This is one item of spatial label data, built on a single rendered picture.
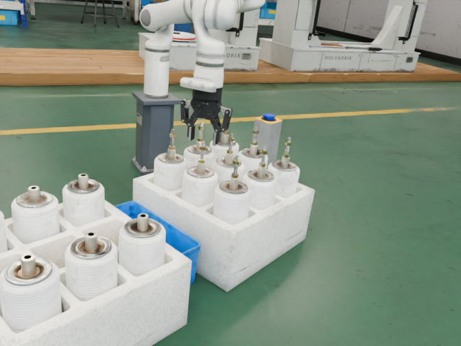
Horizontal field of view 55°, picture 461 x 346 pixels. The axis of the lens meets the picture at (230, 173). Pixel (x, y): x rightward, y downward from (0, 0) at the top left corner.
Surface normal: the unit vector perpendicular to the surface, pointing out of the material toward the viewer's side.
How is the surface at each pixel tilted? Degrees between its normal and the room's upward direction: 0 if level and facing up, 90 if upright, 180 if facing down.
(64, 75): 90
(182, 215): 90
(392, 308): 0
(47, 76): 90
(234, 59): 90
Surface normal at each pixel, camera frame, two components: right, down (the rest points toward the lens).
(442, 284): 0.11, -0.91
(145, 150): -0.30, 0.36
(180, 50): 0.46, 0.40
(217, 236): -0.65, 0.25
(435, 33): -0.88, 0.11
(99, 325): 0.72, 0.35
